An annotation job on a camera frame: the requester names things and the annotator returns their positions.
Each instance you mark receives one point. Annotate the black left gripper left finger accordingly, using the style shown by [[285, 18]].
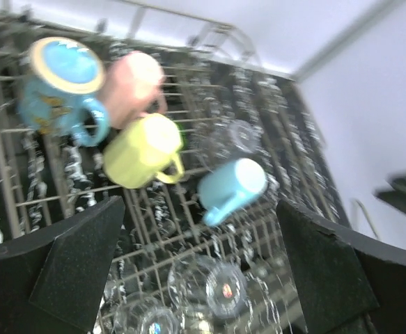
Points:
[[52, 280]]

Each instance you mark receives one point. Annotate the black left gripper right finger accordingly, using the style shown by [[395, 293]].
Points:
[[346, 282]]

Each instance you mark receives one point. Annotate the clear glass cup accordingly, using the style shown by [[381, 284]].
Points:
[[144, 314], [202, 283], [231, 139]]

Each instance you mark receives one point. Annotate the light blue ceramic mug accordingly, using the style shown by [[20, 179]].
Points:
[[229, 188]]

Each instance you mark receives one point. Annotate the yellow ceramic mug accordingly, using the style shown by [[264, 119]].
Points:
[[148, 149]]

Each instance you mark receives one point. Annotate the blue floral mug orange inside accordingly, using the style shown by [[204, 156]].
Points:
[[58, 94]]

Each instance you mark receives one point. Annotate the pink ceramic mug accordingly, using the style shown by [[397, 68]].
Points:
[[132, 84]]

